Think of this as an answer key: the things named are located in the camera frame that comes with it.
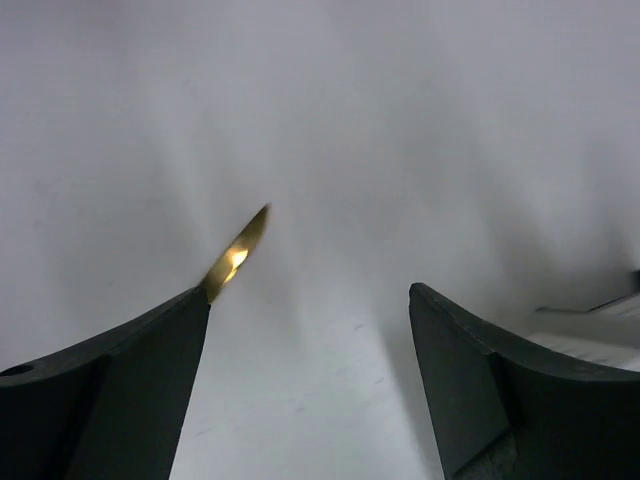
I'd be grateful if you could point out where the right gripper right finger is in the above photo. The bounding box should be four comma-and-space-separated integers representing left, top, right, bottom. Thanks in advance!
409, 283, 639, 479

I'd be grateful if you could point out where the white front utensil holder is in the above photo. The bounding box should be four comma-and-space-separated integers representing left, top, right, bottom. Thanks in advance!
526, 271, 639, 372

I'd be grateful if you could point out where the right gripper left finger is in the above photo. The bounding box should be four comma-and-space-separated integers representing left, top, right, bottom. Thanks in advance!
1, 287, 210, 479

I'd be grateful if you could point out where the gold knife dark handle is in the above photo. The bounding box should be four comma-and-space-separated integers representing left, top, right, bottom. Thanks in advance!
200, 203, 271, 304

